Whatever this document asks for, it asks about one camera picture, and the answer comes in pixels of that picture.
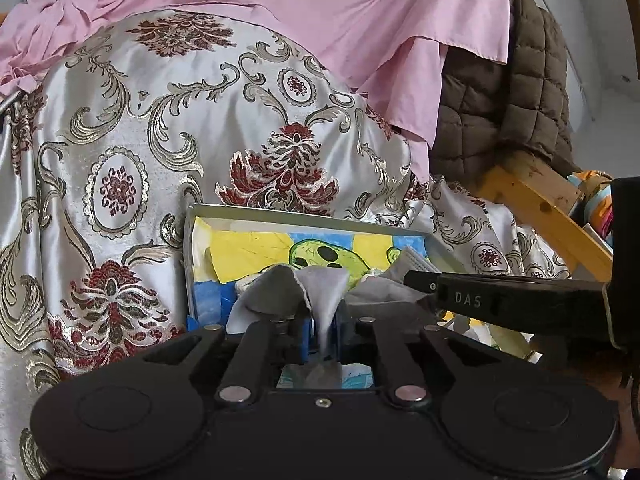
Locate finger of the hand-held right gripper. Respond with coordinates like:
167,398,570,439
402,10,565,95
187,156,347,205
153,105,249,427
402,270,615,342

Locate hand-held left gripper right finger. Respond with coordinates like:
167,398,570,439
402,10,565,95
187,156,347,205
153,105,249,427
336,300,501,407

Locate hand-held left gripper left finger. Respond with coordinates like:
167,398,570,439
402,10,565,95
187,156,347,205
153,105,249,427
142,305,314,406

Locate grey cloth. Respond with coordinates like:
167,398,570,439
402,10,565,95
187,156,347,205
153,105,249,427
226,264,352,357

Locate grey face mask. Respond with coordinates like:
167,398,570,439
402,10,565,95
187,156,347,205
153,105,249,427
386,244,437,287

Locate metal tray with colourful drawing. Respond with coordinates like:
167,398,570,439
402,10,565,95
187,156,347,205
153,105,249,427
181,202,472,392

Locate yellow striped cloth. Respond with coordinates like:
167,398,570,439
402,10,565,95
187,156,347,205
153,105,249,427
440,310,543,363

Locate colourful woolly fabric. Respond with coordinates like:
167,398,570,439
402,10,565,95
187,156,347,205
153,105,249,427
569,170,617,252

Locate brown quilted jacket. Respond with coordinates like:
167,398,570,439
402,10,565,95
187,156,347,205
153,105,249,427
429,0,576,188

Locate floral satin blanket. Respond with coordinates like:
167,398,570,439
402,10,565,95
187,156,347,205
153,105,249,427
0,9,571,480

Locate pink bed sheet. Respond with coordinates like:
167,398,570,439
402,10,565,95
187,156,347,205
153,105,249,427
0,0,517,183

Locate wooden bed frame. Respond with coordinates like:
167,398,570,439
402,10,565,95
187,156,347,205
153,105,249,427
474,149,614,282

